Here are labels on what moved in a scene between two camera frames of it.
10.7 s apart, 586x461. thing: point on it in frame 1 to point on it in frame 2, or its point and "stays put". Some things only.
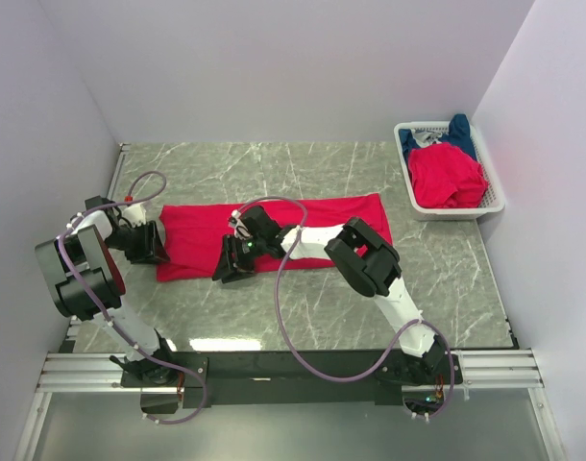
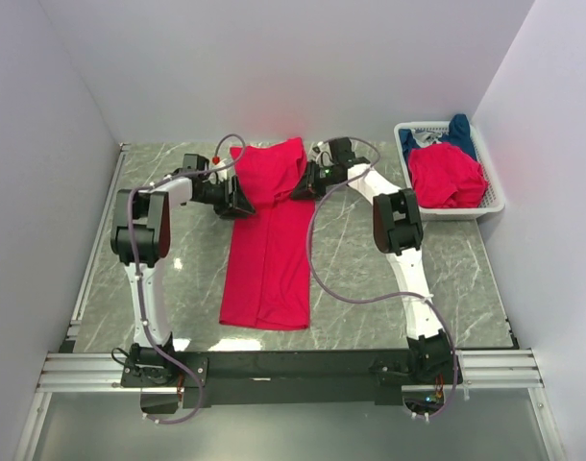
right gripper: [228, 245] to [306, 189]
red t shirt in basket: [445, 176] stays put
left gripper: [151, 249] to [233, 206]
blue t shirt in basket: [458, 134] stays put
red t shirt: [193, 234] to [267, 256]
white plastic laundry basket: [492, 202] stays put
